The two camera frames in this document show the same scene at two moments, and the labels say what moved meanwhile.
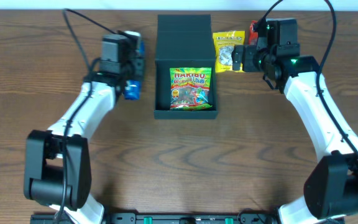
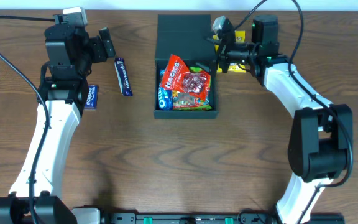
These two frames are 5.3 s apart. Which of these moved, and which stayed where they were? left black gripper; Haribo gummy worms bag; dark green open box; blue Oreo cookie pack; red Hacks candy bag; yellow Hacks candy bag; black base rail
Moved: left black gripper; blue Oreo cookie pack; red Hacks candy bag
Stayed: Haribo gummy worms bag; yellow Hacks candy bag; dark green open box; black base rail
